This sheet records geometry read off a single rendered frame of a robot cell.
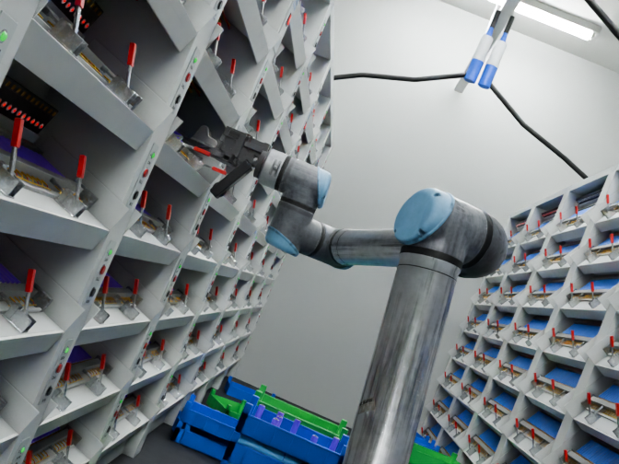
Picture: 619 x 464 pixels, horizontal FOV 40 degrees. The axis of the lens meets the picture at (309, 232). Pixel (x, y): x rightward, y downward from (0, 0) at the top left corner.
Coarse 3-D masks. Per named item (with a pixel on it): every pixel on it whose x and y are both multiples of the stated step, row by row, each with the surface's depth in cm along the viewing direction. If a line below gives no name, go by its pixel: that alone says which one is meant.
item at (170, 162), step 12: (180, 120) 158; (180, 132) 219; (168, 156) 167; (180, 156) 174; (204, 156) 218; (168, 168) 174; (180, 168) 182; (192, 168) 190; (204, 168) 218; (180, 180) 189; (192, 180) 198; (204, 180) 210
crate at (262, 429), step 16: (256, 400) 244; (240, 416) 226; (272, 416) 245; (240, 432) 226; (256, 432) 226; (272, 432) 226; (288, 432) 225; (304, 432) 245; (288, 448) 225; (304, 448) 225; (320, 448) 225; (336, 448) 244
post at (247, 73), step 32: (256, 0) 222; (288, 0) 221; (224, 32) 221; (224, 64) 220; (256, 64) 220; (192, 96) 220; (192, 128) 219; (224, 128) 219; (160, 192) 218; (192, 192) 218; (192, 224) 218; (160, 288) 216; (128, 352) 215; (128, 384) 222; (96, 416) 214
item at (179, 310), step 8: (176, 280) 286; (176, 288) 286; (184, 288) 286; (176, 296) 278; (184, 296) 284; (192, 296) 286; (168, 304) 226; (176, 304) 267; (184, 304) 268; (192, 304) 286; (200, 304) 286; (168, 312) 240; (176, 312) 259; (184, 312) 267; (192, 312) 285; (160, 320) 230; (168, 320) 242; (176, 320) 257; (184, 320) 274; (160, 328) 241; (168, 328) 254
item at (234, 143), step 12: (228, 132) 205; (240, 132) 205; (228, 144) 206; (240, 144) 205; (252, 144) 207; (264, 144) 207; (228, 156) 205; (240, 156) 207; (252, 156) 207; (264, 156) 205
